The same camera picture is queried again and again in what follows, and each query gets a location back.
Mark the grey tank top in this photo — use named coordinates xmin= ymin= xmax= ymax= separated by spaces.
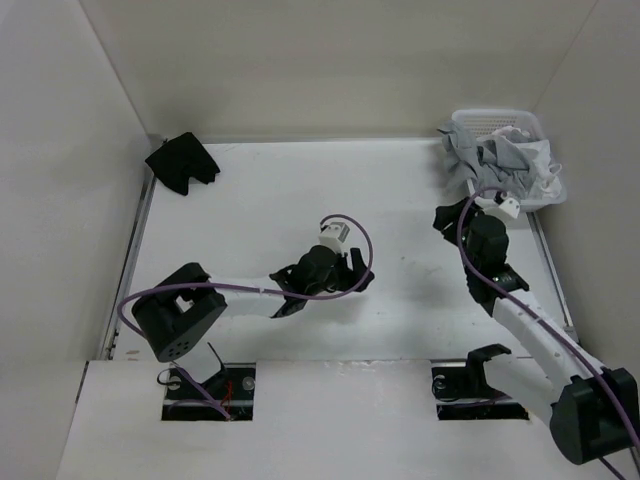
xmin=437 ymin=120 xmax=533 ymax=199

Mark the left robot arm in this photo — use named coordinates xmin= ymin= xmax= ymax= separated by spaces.
xmin=123 ymin=244 xmax=375 ymax=406

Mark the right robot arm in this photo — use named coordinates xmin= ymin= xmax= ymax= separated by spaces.
xmin=433 ymin=197 xmax=639 ymax=465

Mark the white tank top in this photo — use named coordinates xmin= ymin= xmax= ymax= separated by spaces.
xmin=492 ymin=125 xmax=563 ymax=201

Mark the folded black tank top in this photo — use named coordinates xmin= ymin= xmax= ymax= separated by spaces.
xmin=145 ymin=132 xmax=221 ymax=196

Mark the white plastic basket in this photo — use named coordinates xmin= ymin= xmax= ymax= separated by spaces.
xmin=441 ymin=109 xmax=568 ymax=212

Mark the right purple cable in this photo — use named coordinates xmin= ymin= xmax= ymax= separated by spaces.
xmin=457 ymin=187 xmax=640 ymax=480

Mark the purple cable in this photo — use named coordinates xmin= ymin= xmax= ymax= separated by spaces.
xmin=117 ymin=214 xmax=376 ymax=421
xmin=457 ymin=187 xmax=640 ymax=480

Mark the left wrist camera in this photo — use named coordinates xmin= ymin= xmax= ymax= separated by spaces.
xmin=318 ymin=221 xmax=350 ymax=254

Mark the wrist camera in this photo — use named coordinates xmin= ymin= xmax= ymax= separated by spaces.
xmin=491 ymin=193 xmax=520 ymax=223
xmin=318 ymin=221 xmax=350 ymax=254

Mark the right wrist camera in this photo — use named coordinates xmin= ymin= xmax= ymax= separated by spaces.
xmin=491 ymin=193 xmax=520 ymax=223

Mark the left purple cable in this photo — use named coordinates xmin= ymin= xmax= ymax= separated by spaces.
xmin=117 ymin=214 xmax=376 ymax=421

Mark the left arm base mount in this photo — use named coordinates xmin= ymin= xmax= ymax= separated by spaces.
xmin=156 ymin=344 xmax=257 ymax=422

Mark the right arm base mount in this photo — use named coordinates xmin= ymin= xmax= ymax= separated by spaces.
xmin=431 ymin=344 xmax=529 ymax=421

